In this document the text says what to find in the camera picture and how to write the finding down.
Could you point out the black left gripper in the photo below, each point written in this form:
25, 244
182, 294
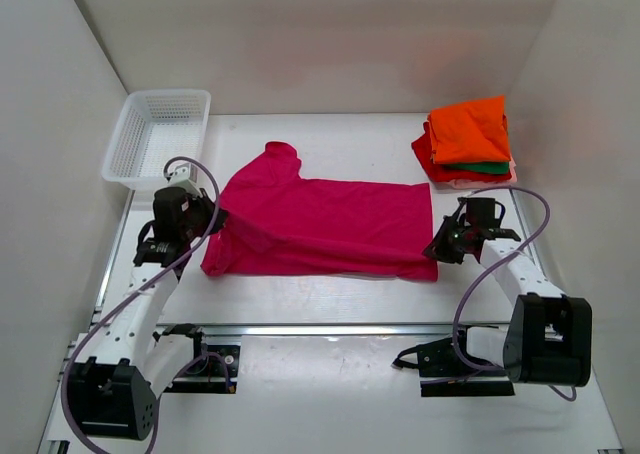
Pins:
219, 220

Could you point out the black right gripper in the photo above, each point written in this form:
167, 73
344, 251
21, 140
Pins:
437, 249

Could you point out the magenta t shirt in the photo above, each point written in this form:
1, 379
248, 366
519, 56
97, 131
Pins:
281, 224

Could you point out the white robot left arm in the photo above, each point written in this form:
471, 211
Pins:
113, 386

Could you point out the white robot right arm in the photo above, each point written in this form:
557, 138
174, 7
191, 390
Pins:
548, 339

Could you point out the pink folded t shirt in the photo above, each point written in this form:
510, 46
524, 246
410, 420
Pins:
493, 180

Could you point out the green folded t shirt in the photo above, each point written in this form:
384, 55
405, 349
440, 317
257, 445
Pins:
487, 167

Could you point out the white plastic basket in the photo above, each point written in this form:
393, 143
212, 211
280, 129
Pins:
153, 127

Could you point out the orange folded t shirt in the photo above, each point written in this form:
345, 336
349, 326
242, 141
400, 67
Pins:
470, 132

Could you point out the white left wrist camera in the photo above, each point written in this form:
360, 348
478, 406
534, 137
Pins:
184, 176

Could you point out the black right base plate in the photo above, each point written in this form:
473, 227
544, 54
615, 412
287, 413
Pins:
442, 374

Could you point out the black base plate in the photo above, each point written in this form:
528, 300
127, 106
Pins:
442, 374
218, 363

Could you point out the aluminium rail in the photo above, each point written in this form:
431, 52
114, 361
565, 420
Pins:
327, 329

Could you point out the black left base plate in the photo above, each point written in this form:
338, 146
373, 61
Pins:
218, 363

